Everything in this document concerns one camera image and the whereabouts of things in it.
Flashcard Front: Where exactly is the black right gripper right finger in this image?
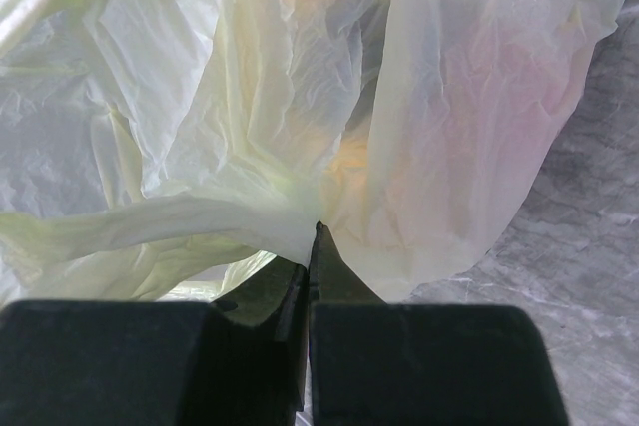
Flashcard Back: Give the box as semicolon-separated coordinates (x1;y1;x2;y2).
309;224;569;425

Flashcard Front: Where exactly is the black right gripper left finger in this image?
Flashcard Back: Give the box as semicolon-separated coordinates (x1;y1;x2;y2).
1;258;308;425

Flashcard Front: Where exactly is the pale green plastic bag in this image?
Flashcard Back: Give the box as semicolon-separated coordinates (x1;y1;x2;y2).
1;0;624;303

